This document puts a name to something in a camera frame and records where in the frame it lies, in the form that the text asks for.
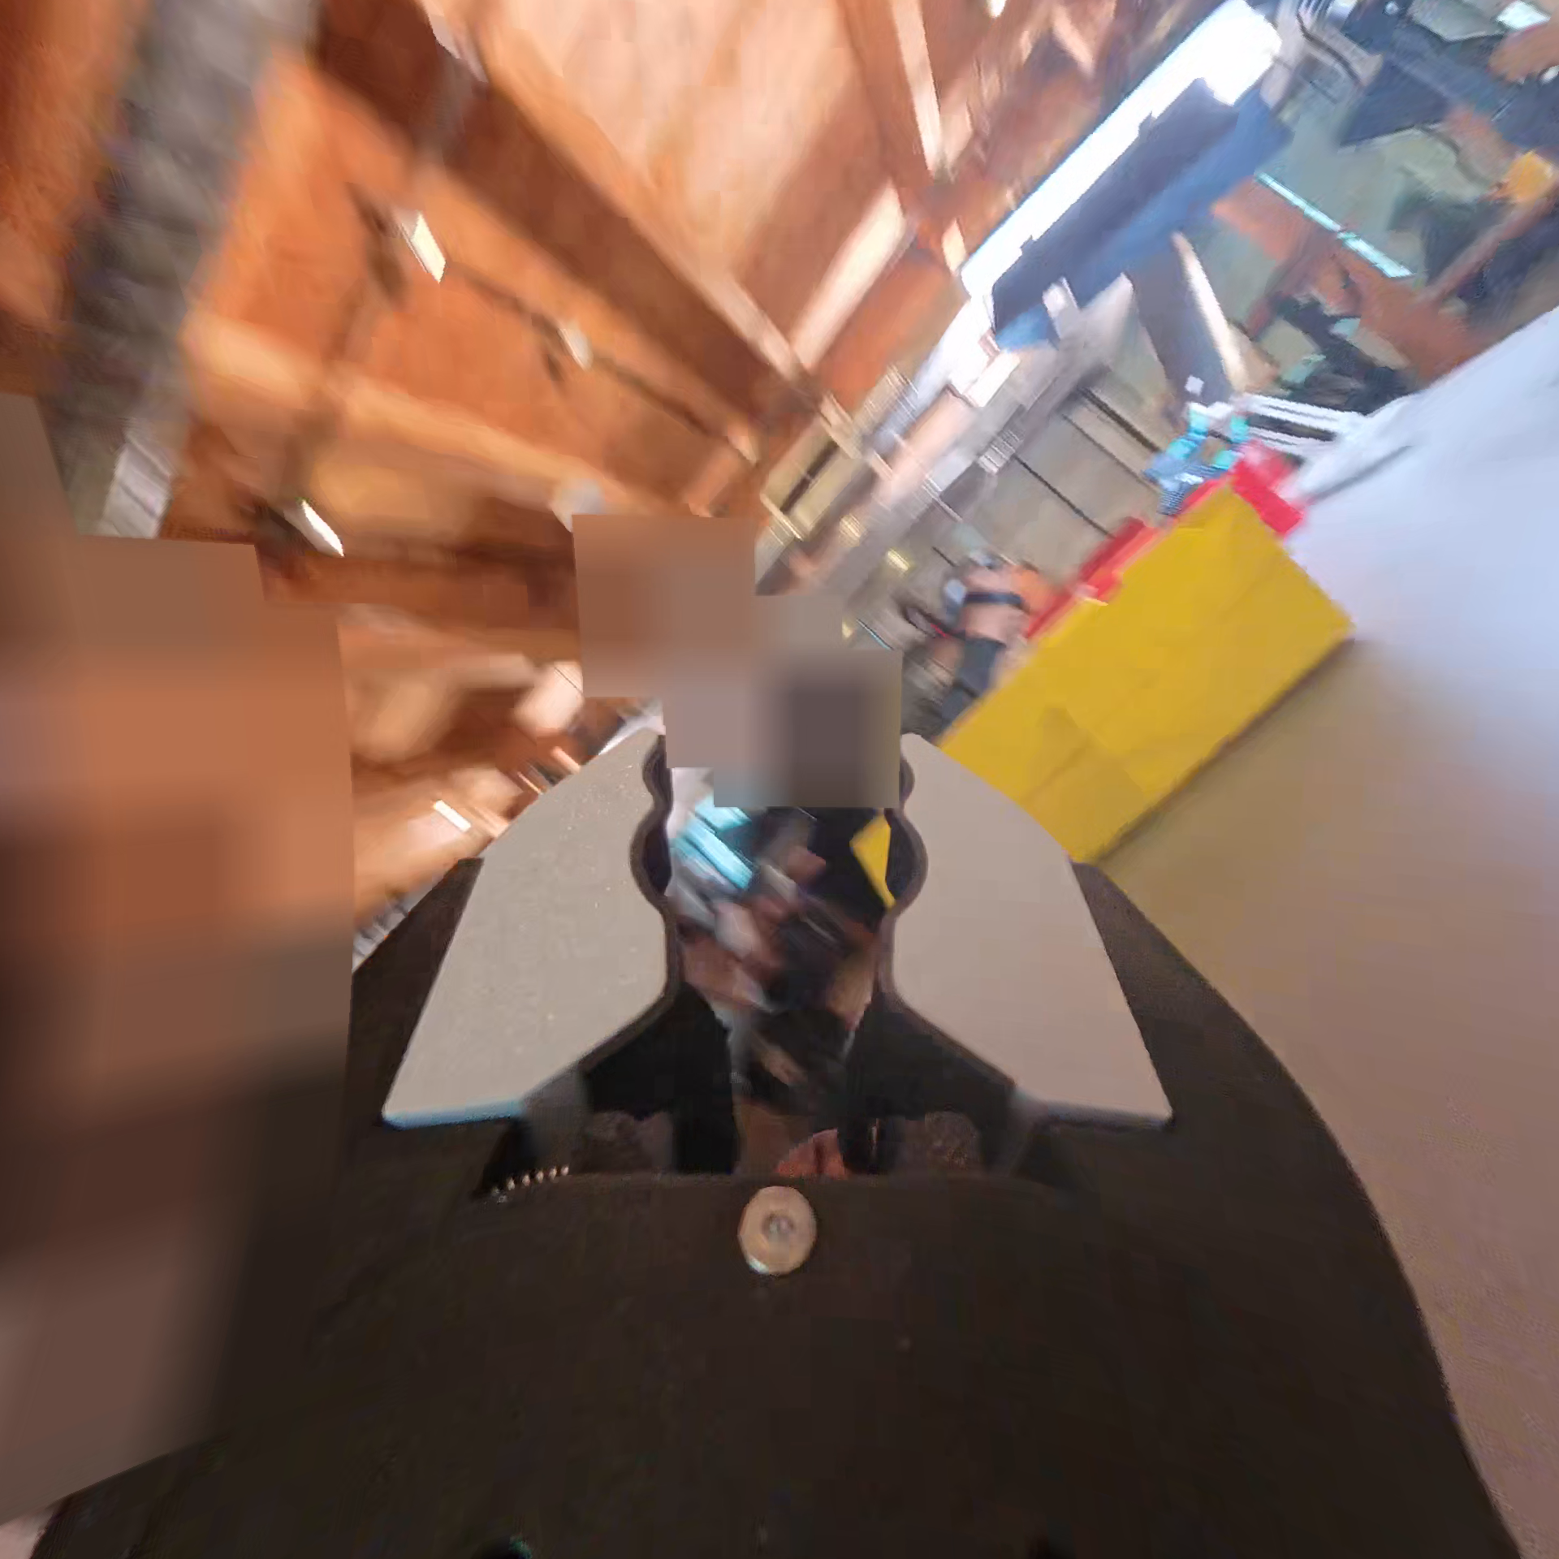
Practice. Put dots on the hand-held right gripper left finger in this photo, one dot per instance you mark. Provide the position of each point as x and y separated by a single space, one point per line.
536 962

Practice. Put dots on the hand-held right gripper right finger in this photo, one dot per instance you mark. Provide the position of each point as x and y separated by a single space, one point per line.
1017 975

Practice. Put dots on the yellow plastic bin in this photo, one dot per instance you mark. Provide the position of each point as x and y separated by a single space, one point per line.
1156 682

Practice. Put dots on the red plastic bin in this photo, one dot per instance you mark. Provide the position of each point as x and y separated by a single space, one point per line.
1260 487

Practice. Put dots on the studio light panel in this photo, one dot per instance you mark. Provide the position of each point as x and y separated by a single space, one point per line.
1095 220

